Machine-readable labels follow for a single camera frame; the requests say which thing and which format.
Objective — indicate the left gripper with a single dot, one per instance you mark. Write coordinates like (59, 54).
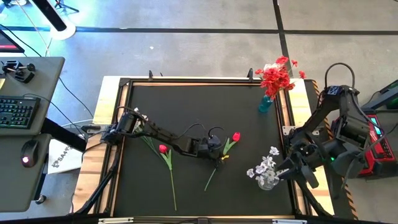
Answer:
(206, 149)

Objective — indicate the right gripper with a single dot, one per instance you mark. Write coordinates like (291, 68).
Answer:
(306, 154)

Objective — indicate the red artificial tulip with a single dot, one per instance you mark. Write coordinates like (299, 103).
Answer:
(236, 137)
(162, 148)

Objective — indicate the white artificial flower bunch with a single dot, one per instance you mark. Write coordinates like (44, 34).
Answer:
(148, 142)
(267, 161)

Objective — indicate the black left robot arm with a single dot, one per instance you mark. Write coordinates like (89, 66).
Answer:
(161, 133)

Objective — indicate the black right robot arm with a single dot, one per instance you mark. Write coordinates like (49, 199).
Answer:
(351, 124)

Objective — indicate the clear round glass vase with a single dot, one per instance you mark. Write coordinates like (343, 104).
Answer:
(264, 185)

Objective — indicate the blue textured glass vase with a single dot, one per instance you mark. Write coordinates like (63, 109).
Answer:
(265, 104)

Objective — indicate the yellow black hazard tape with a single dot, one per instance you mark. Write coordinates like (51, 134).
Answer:
(349, 202)

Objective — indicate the red power box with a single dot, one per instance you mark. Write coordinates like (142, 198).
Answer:
(384, 152)

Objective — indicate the black edge clip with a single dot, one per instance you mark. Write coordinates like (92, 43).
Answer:
(150, 75)
(250, 74)

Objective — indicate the green black device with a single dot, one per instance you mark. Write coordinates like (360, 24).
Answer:
(388, 96)

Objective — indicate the black power adapter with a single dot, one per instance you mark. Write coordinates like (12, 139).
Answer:
(90, 128)

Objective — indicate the white printed bag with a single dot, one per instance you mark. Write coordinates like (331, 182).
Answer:
(65, 158)

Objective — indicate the black computer mouse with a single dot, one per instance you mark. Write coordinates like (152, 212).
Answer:
(29, 154)

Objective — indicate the grey side desk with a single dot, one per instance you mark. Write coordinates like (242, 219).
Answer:
(15, 186)

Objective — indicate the backlit black keyboard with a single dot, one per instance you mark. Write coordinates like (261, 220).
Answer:
(18, 112)

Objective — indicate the black tripod stand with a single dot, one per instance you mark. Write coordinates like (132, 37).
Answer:
(65, 5)

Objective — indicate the black desk clamp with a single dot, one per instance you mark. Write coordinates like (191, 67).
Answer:
(18, 73)

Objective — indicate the black desk monitor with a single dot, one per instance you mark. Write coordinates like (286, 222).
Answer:
(9, 42)

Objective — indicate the black frame strut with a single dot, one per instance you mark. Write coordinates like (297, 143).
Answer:
(99, 186)
(311, 199)

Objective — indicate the silver metal bracket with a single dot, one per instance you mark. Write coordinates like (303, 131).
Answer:
(115, 220)
(289, 221)

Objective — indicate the tall black white post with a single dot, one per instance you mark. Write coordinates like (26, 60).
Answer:
(54, 15)

